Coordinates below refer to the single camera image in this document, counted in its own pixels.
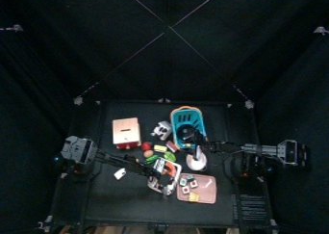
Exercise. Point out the black round item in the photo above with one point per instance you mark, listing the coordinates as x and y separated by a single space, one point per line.
186 132

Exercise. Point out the wooden box with red side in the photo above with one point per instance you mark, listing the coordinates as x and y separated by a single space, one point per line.
127 132

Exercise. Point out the brown toy egg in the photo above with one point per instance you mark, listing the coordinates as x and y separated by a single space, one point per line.
148 153

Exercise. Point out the yellow toy corn piece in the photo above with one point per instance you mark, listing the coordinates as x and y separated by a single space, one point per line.
193 197

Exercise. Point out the orange toy carrot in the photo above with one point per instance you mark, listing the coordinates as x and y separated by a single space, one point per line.
169 169

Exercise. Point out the white card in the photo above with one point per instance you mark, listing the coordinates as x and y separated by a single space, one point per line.
120 173

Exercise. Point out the frame corner bracket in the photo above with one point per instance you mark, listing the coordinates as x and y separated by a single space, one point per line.
249 104
77 100

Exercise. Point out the grey cloth frame clip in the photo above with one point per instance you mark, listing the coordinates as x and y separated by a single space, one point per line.
16 28
321 30

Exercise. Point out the pink tray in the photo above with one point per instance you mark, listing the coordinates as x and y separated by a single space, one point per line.
205 193

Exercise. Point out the pink brown toy block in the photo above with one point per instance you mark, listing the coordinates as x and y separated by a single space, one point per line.
172 146

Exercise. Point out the white toy spoon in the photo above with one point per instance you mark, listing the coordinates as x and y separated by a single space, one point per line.
209 183

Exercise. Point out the black printed label plate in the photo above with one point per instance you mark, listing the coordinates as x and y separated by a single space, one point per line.
253 207

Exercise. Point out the bright green toy vegetable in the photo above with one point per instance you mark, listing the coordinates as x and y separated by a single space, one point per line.
169 156

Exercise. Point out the teal basket with yellow rim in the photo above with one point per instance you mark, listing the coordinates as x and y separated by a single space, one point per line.
180 119

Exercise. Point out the white bowl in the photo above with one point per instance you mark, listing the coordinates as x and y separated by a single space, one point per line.
197 164

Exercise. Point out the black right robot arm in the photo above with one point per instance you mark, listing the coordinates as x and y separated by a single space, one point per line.
265 148

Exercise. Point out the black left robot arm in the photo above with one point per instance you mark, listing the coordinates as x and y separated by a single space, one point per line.
120 161

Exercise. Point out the yellow toy block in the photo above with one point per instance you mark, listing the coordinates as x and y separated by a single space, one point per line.
160 148

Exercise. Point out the red toy tomato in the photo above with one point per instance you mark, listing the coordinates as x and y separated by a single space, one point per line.
147 146

